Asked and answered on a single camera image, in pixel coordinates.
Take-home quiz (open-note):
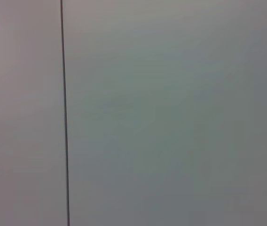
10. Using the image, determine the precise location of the dark wall panel seam strip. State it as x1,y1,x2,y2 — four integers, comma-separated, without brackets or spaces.
60,0,71,226

